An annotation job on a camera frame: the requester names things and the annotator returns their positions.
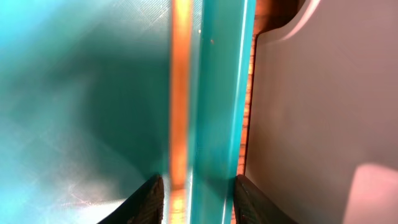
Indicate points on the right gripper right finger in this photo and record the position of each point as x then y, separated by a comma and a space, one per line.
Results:
251, 206

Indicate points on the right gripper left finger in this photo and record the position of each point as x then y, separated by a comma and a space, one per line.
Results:
144, 206

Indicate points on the wooden chopstick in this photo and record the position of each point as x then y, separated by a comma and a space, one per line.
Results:
181, 33

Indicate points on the grey plastic dish rack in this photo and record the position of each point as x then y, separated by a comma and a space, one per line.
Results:
323, 132

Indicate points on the teal plastic serving tray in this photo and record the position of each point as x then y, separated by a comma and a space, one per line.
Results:
85, 106

